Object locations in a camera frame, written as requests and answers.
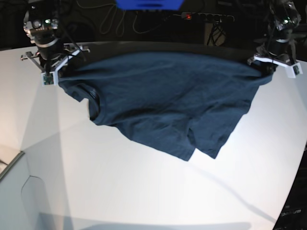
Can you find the dark blue t-shirt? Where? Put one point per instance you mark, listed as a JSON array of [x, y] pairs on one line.
[[173, 102]]

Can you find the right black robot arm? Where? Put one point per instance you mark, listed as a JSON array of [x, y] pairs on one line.
[[55, 47]]

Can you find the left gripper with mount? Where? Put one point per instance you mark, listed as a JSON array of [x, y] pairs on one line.
[[286, 60]]

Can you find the blue plastic bin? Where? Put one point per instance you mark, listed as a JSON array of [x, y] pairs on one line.
[[149, 4]]

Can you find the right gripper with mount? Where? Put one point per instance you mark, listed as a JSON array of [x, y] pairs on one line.
[[52, 68]]

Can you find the black power strip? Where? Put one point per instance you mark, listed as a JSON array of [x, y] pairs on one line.
[[207, 17]]

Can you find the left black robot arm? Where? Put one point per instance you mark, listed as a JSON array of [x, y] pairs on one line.
[[279, 48]]

